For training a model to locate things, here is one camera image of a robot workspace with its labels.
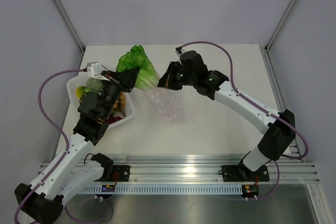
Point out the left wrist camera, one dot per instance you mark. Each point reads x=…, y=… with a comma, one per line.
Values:
x=94, y=68

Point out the white plastic food tray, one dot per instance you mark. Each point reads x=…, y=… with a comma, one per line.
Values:
x=81, y=80

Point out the brown longan bunch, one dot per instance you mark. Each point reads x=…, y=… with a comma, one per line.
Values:
x=119, y=105

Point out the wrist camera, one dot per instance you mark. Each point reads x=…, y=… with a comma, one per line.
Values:
x=179, y=51
x=94, y=68

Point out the clear zip top bag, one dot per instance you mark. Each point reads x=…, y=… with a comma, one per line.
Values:
x=167, y=103

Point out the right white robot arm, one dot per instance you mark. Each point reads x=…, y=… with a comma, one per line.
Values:
x=276, y=127

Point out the white slotted cable duct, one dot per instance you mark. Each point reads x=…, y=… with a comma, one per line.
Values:
x=181, y=189

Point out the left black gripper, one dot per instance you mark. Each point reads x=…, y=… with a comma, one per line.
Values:
x=126, y=79

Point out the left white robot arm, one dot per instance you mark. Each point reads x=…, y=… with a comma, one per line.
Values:
x=45, y=197

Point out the green broccoli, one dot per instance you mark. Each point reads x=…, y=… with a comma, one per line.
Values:
x=94, y=85

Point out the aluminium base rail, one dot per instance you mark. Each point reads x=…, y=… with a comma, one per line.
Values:
x=203, y=169

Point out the yellow lemon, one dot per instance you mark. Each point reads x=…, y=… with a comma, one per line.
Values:
x=80, y=91

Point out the aluminium frame post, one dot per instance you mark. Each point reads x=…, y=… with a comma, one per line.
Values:
x=66, y=19
x=280, y=24

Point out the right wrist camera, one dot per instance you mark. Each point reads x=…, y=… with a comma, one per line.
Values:
x=179, y=51

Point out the right aluminium frame post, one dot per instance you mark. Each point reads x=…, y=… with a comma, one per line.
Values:
x=280, y=24

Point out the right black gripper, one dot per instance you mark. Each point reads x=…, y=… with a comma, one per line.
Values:
x=167, y=81

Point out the left aluminium frame post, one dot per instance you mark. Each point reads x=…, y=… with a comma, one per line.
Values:
x=66, y=19

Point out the red grape bunch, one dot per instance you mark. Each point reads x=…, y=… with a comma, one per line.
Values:
x=113, y=119

